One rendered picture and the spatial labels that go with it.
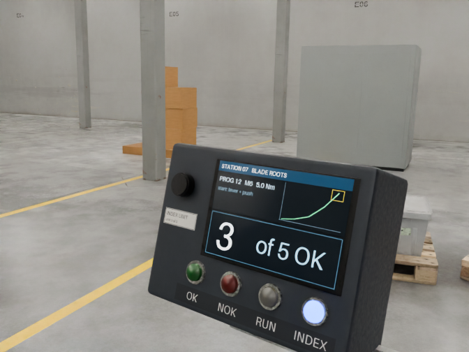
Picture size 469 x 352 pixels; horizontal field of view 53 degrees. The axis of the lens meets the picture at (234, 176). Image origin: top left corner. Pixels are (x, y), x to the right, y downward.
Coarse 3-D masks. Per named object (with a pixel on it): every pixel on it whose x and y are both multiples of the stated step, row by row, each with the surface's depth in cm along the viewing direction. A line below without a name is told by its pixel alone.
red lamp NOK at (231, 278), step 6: (222, 276) 51; (228, 276) 50; (234, 276) 50; (222, 282) 51; (228, 282) 50; (234, 282) 50; (240, 282) 50; (222, 288) 51; (228, 288) 50; (234, 288) 50; (240, 288) 50; (228, 294) 51; (234, 294) 50
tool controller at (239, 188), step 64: (192, 192) 55; (256, 192) 50; (320, 192) 46; (384, 192) 46; (192, 256) 54; (256, 256) 49; (320, 256) 45; (384, 256) 48; (256, 320) 49; (384, 320) 51
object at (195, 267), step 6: (192, 264) 54; (198, 264) 53; (186, 270) 54; (192, 270) 53; (198, 270) 53; (204, 270) 53; (186, 276) 54; (192, 276) 53; (198, 276) 53; (204, 276) 53; (192, 282) 54; (198, 282) 53
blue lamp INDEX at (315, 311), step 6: (306, 300) 45; (312, 300) 45; (318, 300) 45; (306, 306) 45; (312, 306) 44; (318, 306) 44; (324, 306) 44; (306, 312) 45; (312, 312) 44; (318, 312) 44; (324, 312) 44; (306, 318) 45; (312, 318) 44; (318, 318) 44; (324, 318) 44; (312, 324) 45; (318, 324) 44
